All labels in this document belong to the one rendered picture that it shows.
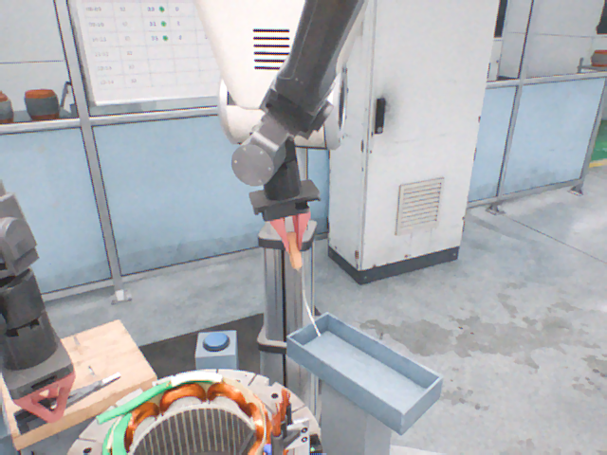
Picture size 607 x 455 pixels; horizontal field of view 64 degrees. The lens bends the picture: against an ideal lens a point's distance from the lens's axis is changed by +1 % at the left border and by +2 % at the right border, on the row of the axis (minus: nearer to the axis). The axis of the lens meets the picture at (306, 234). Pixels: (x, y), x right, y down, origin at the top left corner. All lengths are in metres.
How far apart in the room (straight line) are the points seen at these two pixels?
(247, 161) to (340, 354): 0.43
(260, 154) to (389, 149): 2.17
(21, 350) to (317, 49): 0.45
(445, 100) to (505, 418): 1.67
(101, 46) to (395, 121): 1.51
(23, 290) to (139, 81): 2.16
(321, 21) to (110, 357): 0.63
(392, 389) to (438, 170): 2.30
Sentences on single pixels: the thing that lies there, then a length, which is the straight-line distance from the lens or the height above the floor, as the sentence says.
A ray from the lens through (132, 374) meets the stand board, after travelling 0.84.
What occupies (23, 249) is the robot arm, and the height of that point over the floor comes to 1.37.
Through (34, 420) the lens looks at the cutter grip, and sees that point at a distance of 0.71.
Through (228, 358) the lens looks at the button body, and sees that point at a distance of 0.90.
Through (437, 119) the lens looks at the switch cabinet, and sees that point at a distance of 2.92.
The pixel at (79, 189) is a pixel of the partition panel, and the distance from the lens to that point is 2.82.
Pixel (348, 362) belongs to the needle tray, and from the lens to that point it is 0.88.
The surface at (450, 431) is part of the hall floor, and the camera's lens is 2.23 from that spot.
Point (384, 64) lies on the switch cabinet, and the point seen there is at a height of 1.31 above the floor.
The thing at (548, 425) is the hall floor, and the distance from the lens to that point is 2.40.
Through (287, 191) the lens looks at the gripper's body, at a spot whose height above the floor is 1.35.
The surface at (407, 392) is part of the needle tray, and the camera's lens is 0.84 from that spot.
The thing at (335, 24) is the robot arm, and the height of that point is 1.58.
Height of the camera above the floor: 1.60
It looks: 26 degrees down
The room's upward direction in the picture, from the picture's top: straight up
